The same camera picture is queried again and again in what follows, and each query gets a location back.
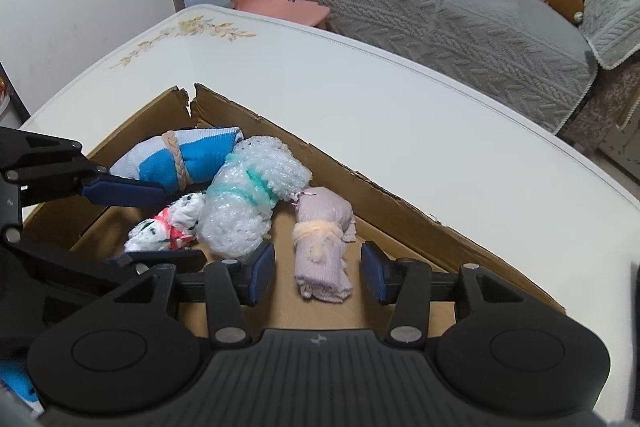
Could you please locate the white floral cloth bundle red band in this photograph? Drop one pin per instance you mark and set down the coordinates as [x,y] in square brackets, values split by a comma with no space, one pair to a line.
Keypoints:
[185,214]

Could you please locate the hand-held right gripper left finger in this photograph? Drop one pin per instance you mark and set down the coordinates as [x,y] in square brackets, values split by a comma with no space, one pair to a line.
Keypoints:
[262,274]

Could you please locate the brown cardboard box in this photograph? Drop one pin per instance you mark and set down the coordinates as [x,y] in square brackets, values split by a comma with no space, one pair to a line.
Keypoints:
[360,192]

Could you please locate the grey quilted armrest cover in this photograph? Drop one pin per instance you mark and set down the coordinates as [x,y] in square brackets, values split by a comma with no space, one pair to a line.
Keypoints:
[610,17]

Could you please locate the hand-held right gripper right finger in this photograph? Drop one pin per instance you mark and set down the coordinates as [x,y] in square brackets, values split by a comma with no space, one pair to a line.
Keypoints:
[372,274]

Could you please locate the grey quilted sofa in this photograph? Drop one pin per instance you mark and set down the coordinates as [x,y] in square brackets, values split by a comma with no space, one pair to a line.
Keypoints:
[450,32]

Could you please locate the bubble wrap bundle green band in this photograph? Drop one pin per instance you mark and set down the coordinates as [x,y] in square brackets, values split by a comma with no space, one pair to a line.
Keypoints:
[240,212]

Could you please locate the lilac cloth bundle peach band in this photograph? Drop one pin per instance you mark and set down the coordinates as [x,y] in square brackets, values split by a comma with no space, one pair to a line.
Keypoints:
[320,257]

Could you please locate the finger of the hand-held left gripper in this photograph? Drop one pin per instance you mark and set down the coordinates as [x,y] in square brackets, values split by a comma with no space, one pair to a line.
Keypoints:
[150,259]
[125,193]

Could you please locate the blue white striped sock bundle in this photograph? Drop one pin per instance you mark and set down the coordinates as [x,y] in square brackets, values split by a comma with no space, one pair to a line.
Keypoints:
[210,157]

